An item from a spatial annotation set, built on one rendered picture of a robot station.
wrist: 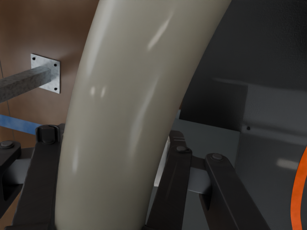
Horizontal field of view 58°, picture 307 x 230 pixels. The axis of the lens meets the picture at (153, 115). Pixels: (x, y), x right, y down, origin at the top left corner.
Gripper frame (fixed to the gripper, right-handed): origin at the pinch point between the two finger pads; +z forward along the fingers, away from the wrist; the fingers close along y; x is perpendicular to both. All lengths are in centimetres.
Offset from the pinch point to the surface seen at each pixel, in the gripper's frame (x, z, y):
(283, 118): -32, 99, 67
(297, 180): -63, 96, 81
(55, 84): -37, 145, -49
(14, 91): -35, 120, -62
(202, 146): -45, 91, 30
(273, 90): -20, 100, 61
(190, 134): -44, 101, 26
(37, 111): -58, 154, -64
